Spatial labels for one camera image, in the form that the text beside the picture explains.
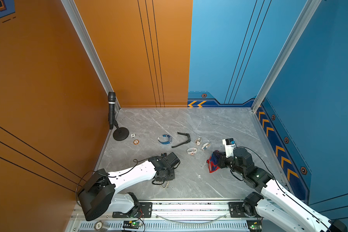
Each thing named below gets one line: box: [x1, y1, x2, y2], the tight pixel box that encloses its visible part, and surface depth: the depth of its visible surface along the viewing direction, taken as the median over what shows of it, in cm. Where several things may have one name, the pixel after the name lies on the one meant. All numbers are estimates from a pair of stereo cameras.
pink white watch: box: [186, 147, 198, 156], surface depth 95 cm
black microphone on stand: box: [107, 91, 130, 142], surface depth 90 cm
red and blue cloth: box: [206, 150, 220, 174], surface depth 78 cm
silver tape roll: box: [93, 220, 110, 232], surface depth 66 cm
